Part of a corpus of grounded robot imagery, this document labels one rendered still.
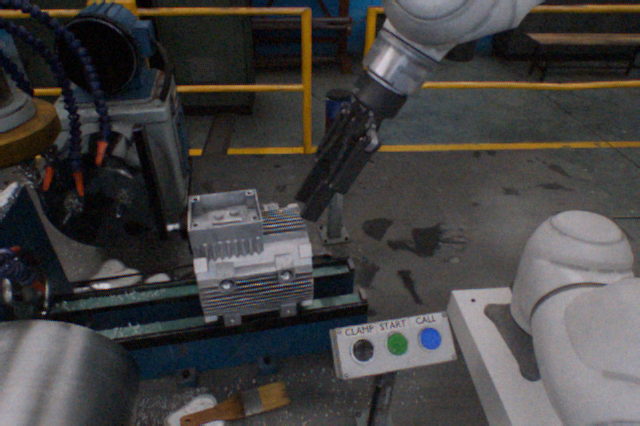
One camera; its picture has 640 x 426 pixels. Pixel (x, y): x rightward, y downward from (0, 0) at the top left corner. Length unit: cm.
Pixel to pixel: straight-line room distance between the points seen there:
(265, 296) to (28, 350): 36
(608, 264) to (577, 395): 22
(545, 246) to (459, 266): 43
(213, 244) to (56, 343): 27
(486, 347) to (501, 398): 11
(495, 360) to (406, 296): 27
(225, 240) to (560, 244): 54
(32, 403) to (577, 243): 75
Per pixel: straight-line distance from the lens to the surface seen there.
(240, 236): 74
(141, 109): 116
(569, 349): 69
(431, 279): 114
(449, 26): 41
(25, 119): 71
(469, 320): 97
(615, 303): 67
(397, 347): 65
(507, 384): 89
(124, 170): 98
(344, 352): 64
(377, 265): 115
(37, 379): 59
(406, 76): 60
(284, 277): 75
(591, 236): 79
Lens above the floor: 158
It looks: 36 degrees down
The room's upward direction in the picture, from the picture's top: straight up
